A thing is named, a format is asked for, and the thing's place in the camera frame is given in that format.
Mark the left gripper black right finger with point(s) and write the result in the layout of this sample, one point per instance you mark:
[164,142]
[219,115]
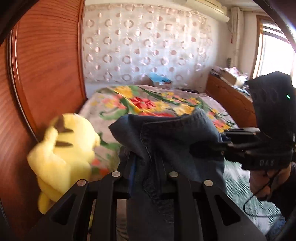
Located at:
[202,211]

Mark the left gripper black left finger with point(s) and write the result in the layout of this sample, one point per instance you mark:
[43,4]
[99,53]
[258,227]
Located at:
[87,211]

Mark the blue denim jeans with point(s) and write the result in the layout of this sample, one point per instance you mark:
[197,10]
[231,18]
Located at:
[162,145]

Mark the person's right hand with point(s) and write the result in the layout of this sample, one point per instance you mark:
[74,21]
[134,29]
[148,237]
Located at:
[263,183]

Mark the wooden side cabinet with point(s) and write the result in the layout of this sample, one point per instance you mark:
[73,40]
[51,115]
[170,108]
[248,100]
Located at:
[234,102]

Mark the open cardboard box on cabinet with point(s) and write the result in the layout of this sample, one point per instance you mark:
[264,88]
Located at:
[234,76]

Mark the palm leaf print quilt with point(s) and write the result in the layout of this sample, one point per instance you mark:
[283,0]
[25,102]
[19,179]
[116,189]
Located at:
[266,217]

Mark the yellow plush toy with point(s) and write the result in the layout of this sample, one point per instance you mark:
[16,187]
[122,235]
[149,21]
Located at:
[63,157]

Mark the beige window curtain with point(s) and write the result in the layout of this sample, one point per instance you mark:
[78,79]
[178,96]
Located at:
[237,29]

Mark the white air conditioner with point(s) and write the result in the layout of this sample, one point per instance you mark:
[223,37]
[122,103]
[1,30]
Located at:
[213,9]

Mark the floral pink blanket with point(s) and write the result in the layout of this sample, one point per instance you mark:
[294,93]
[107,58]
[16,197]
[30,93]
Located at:
[106,105]

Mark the circle patterned sheer curtain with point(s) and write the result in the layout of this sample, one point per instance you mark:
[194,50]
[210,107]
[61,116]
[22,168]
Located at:
[124,43]

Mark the wooden louvered wardrobe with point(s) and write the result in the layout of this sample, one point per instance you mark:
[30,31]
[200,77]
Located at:
[41,78]

